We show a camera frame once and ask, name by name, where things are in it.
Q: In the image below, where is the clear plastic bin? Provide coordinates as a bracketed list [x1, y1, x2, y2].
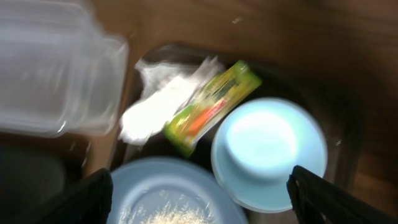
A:
[1, 1, 129, 137]

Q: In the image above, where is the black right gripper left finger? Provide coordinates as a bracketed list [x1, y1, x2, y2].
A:
[34, 168, 113, 224]

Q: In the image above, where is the black plastic bin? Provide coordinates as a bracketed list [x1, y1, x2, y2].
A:
[1, 133, 91, 223]

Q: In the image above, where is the light blue small bowl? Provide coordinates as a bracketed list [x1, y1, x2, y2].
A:
[211, 97, 328, 213]

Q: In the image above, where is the dark brown serving tray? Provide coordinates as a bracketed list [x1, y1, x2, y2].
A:
[110, 42, 364, 224]

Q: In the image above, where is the pile of white rice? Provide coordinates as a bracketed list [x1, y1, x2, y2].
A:
[118, 190, 215, 224]

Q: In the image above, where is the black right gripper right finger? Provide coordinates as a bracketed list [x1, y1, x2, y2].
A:
[287, 166, 397, 224]

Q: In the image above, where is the crumpled white tissue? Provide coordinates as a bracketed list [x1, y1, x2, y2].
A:
[119, 57, 224, 146]

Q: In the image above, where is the large dark blue bowl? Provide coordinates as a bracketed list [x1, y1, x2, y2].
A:
[107, 157, 248, 224]

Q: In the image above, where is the green yellow snack wrapper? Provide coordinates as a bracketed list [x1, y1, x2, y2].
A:
[164, 60, 262, 157]

